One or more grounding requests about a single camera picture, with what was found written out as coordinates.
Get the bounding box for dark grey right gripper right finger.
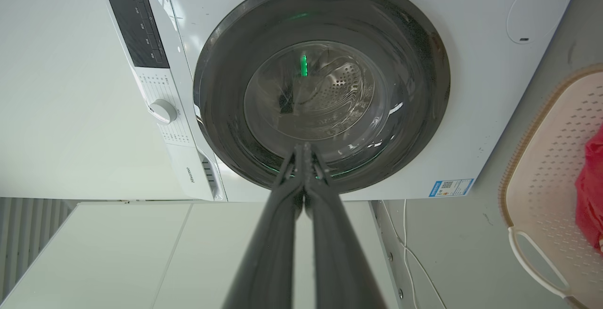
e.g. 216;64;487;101
303;142;388;309

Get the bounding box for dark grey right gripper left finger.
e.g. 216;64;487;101
221;145;304;309

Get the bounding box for beige perforated laundry basket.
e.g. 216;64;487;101
498;64;603;309

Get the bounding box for white cabinet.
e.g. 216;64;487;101
0;201;405;309

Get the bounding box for blue energy label sticker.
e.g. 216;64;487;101
429;179;474;198

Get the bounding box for dark round washing machine door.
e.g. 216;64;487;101
193;0;451;195

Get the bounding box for white washing machine control dial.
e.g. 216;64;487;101
148;99;178;125

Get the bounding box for white front-load washing machine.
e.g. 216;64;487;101
98;0;586;203

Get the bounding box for red garment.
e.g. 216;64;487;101
574;125;603;254

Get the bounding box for white power cable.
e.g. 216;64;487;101
381;199;447;309

